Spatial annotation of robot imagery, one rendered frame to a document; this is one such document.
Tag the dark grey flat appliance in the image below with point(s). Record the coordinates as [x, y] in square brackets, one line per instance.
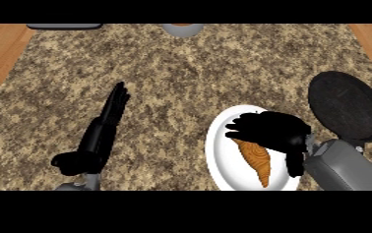
[64, 26]

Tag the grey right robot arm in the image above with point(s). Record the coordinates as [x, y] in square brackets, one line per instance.
[334, 164]

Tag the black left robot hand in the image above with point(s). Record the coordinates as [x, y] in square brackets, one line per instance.
[99, 138]

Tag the brown croissant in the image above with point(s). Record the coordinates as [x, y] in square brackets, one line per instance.
[257, 160]

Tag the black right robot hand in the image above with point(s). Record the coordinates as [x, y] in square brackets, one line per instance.
[271, 130]

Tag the black round pan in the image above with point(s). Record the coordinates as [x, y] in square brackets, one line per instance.
[341, 104]

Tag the white round plate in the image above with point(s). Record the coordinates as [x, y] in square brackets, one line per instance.
[228, 158]

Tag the grey round container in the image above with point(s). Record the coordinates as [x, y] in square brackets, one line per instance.
[182, 29]

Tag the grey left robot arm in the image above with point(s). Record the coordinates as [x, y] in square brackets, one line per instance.
[83, 183]

